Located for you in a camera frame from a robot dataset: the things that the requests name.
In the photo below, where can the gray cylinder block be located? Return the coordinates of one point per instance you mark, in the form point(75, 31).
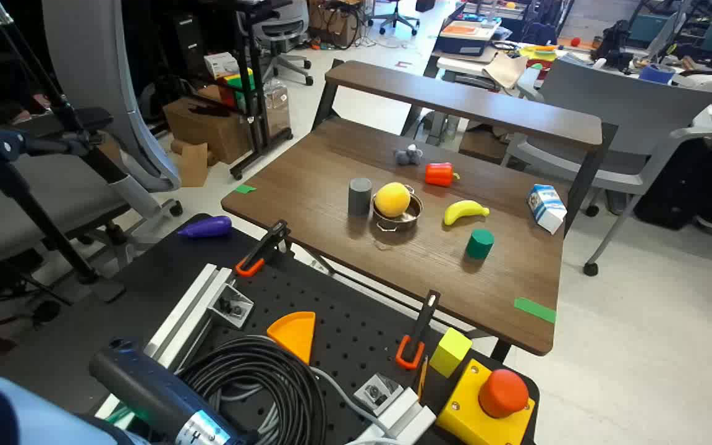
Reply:
point(360, 196)

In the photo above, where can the blue gray robot base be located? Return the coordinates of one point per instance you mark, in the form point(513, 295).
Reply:
point(170, 406)

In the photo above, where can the orange quarter wedge block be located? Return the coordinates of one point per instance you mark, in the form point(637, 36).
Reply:
point(295, 331)

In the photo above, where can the green cylinder block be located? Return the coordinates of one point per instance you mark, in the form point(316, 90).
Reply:
point(480, 243)

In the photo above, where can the yellow green cube block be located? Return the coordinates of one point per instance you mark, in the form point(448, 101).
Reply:
point(452, 348)

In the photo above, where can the small metal bowl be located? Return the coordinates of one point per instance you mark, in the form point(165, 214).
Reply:
point(401, 222)

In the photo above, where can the yellow lemon toy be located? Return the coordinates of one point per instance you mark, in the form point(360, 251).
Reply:
point(391, 197)

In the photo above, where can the orange black clamp left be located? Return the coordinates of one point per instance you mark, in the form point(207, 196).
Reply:
point(272, 239)

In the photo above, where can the orange black clamp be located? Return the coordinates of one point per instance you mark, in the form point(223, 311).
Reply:
point(272, 239)
point(412, 347)

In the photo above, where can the gray toy grapes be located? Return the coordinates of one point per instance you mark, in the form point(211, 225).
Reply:
point(408, 155)

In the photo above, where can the black perforated board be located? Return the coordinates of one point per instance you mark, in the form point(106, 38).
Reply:
point(354, 337)

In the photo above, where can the yellow toy banana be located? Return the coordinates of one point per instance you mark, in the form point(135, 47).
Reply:
point(464, 209)

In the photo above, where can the green tape strip left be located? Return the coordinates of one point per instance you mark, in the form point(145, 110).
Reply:
point(246, 189)

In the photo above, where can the green tape strip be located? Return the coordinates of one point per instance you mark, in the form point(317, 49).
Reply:
point(246, 189)
point(536, 309)

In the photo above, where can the orange black clamp right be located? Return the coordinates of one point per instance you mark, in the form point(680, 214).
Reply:
point(412, 347)

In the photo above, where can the brown wooden shelf riser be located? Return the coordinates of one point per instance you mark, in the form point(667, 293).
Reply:
point(574, 128)

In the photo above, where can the purple toy eggplant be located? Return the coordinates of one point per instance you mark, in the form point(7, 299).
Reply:
point(207, 228)

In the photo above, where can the cardboard box on floor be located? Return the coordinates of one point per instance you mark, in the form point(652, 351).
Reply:
point(223, 131)

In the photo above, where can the green tape strip right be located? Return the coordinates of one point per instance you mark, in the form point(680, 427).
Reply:
point(536, 309)

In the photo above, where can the white blue milk carton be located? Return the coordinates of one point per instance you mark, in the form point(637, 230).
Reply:
point(547, 209)

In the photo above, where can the yellow emergency stop button box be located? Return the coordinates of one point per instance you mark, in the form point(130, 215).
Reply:
point(488, 406)

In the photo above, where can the gray office chair left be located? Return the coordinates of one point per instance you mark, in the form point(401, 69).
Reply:
point(56, 186)

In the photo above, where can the gray office chair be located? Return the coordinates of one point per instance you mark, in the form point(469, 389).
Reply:
point(644, 125)
point(56, 186)

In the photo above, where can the gray office chair right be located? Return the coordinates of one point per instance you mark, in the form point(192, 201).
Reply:
point(644, 125)

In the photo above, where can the aluminum extrusion rail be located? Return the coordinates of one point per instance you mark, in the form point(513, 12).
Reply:
point(170, 343)

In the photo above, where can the black camera tripod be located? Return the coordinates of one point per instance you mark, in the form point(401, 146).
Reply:
point(29, 97)

